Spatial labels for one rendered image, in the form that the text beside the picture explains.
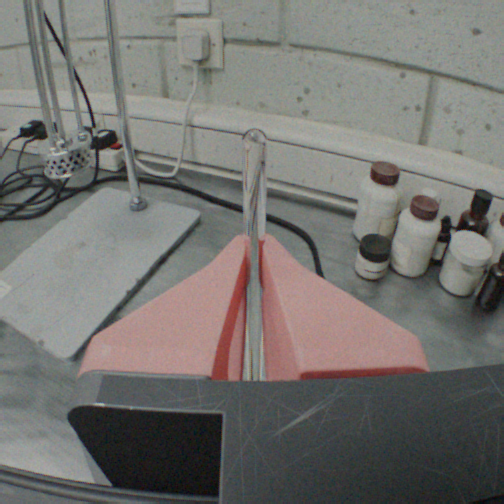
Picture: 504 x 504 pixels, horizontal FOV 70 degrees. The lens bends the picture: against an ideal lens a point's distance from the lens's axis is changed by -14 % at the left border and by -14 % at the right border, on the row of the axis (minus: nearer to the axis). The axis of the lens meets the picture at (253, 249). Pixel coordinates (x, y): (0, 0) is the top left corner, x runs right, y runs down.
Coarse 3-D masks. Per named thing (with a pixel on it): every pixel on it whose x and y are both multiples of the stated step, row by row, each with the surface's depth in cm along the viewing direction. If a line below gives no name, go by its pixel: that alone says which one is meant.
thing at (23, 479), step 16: (0, 464) 4; (0, 480) 4; (16, 480) 4; (32, 480) 4; (48, 480) 4; (64, 480) 4; (0, 496) 3; (16, 496) 4; (32, 496) 4; (48, 496) 4; (64, 496) 4; (80, 496) 4; (96, 496) 4; (112, 496) 4; (128, 496) 4; (144, 496) 4; (160, 496) 4; (176, 496) 4; (192, 496) 4; (208, 496) 4
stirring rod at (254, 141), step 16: (256, 128) 9; (256, 144) 9; (256, 160) 10; (256, 176) 10; (256, 192) 10; (256, 208) 10; (256, 224) 11; (256, 240) 11; (256, 256) 11; (256, 272) 12; (256, 288) 12; (256, 304) 12; (256, 320) 13; (256, 336) 13; (256, 352) 14; (256, 368) 14
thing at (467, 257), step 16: (464, 240) 47; (480, 240) 47; (448, 256) 48; (464, 256) 45; (480, 256) 45; (448, 272) 48; (464, 272) 46; (480, 272) 46; (448, 288) 49; (464, 288) 47
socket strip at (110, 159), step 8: (16, 128) 84; (0, 136) 83; (8, 136) 81; (16, 144) 82; (32, 144) 79; (120, 144) 72; (32, 152) 81; (104, 152) 71; (112, 152) 71; (120, 152) 72; (104, 160) 72; (112, 160) 71; (120, 160) 72; (104, 168) 73; (112, 168) 72; (120, 168) 73
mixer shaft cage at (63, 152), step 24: (24, 0) 30; (48, 48) 36; (48, 72) 38; (72, 72) 39; (72, 96) 41; (48, 120) 39; (48, 144) 44; (72, 144) 43; (48, 168) 43; (72, 168) 44
